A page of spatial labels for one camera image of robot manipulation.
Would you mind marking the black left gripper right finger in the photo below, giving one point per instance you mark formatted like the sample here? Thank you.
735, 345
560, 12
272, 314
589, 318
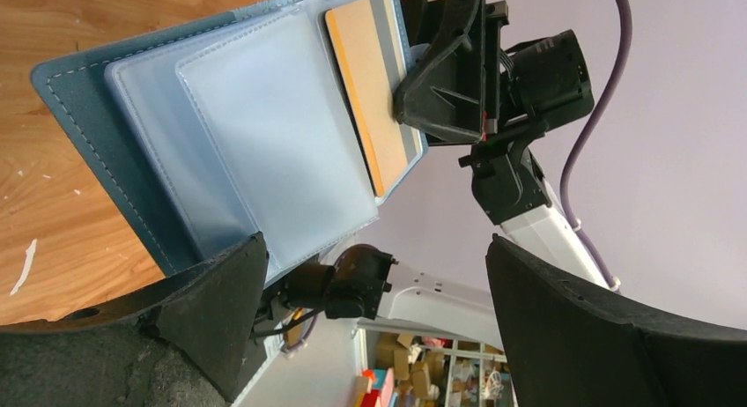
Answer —
570, 342

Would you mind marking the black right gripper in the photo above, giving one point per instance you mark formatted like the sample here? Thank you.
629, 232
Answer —
542, 84

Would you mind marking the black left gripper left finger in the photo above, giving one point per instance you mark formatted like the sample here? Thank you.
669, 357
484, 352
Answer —
185, 339

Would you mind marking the blue leather card holder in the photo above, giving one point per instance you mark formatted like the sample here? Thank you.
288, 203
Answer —
206, 133

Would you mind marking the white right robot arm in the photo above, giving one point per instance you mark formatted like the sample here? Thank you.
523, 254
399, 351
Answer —
522, 188

